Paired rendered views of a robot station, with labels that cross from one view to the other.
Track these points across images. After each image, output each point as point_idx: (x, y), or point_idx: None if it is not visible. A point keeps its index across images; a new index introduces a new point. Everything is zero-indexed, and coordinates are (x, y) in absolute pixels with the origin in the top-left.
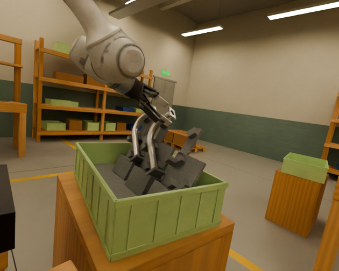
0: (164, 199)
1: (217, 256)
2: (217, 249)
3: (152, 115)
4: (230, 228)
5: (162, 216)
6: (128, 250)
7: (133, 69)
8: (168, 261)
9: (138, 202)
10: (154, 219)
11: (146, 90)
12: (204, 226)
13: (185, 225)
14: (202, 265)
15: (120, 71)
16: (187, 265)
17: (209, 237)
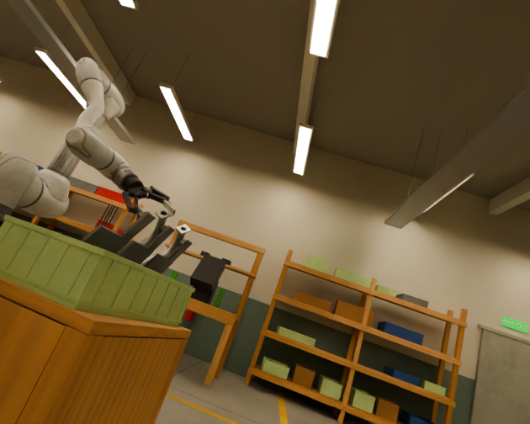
0: (35, 232)
1: (47, 357)
2: (50, 341)
3: (127, 204)
4: (82, 322)
5: (25, 248)
6: None
7: (71, 140)
8: None
9: (17, 222)
10: (18, 246)
11: (144, 188)
12: (54, 291)
13: (39, 274)
14: (22, 346)
15: (66, 142)
16: (7, 321)
17: (47, 306)
